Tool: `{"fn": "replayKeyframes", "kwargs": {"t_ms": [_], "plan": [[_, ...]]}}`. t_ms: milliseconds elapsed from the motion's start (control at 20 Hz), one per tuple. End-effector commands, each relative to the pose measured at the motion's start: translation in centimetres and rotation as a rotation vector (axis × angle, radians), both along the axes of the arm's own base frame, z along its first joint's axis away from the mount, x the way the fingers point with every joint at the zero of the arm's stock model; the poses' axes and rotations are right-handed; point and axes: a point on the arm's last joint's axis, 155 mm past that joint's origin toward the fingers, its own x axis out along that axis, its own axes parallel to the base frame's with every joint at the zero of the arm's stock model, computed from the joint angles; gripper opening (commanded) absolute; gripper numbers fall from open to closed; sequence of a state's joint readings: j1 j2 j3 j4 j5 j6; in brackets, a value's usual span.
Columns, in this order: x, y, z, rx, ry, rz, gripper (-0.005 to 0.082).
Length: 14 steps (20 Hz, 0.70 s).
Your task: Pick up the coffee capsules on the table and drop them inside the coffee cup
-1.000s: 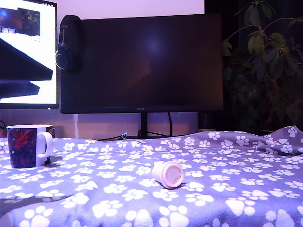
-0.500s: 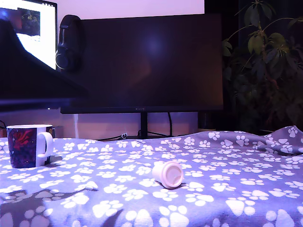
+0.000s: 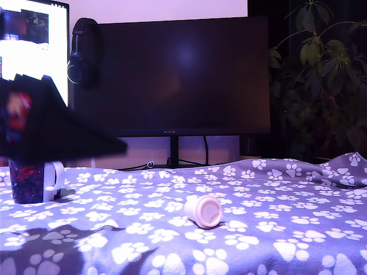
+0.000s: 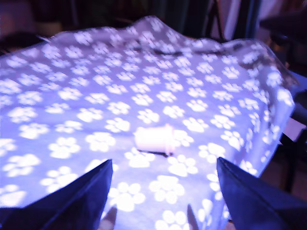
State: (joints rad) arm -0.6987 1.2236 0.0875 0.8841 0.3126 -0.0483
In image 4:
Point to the paw print cloth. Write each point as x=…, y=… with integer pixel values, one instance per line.
x=72, y=95

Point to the white coffee capsule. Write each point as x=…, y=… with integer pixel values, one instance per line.
x=153, y=139

